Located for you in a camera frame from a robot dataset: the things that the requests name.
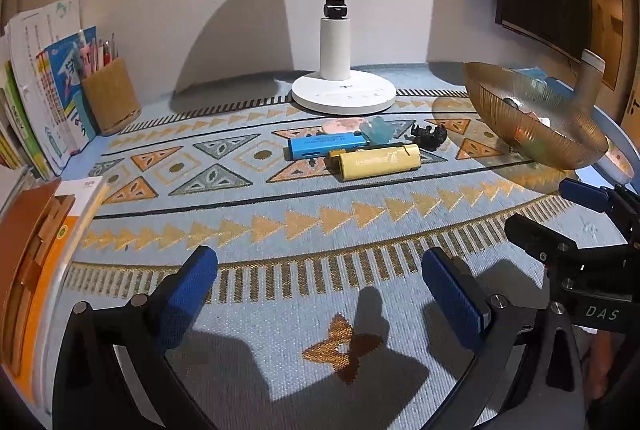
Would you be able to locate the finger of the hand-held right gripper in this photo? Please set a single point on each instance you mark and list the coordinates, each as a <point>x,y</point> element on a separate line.
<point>535,232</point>
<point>582,192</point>

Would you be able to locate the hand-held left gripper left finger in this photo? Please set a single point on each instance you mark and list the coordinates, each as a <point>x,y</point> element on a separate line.
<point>187,295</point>

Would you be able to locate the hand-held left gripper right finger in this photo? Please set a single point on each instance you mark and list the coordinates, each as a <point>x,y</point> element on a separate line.
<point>455,300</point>

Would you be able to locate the amber ribbed glass bowl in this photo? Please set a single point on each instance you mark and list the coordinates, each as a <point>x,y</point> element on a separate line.
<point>545,145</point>

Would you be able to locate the black animal toy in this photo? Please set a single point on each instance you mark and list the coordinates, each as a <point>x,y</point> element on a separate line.
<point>430,136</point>

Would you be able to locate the yellow lighter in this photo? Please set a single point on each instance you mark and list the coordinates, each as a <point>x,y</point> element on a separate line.
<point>380,160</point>

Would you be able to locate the light blue translucent toy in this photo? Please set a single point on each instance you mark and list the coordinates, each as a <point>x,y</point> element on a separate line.
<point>382,130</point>

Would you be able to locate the blue lighter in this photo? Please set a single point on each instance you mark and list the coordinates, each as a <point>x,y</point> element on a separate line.
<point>325,146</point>

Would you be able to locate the pink round eraser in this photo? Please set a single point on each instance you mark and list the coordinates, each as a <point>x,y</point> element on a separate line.
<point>342,125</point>

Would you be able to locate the person's right hand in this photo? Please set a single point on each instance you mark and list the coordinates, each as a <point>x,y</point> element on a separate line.
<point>602,357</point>

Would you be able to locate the blue packet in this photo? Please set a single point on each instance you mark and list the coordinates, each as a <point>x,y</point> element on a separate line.
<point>542,75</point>

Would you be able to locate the patterned blue table mat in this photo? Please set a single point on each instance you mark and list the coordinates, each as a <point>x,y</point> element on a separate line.
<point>300,220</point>

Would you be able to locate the white book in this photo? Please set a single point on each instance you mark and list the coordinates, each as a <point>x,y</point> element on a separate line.
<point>85,197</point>

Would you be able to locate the wooden cabinet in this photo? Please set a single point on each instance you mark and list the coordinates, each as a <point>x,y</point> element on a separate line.
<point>607,30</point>

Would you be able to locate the brown leather notebook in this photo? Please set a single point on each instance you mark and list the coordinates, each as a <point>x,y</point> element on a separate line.
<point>22,250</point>

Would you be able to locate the wooden pen holder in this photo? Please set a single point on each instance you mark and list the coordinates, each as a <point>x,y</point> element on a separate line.
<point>112,98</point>

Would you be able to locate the white desk lamp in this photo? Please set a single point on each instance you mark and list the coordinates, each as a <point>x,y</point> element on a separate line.
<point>345,93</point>

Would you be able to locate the row of upright books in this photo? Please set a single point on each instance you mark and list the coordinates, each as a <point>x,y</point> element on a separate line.
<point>45,85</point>

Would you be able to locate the bunch of pens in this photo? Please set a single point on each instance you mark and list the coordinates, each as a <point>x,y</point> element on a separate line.
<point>97,55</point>

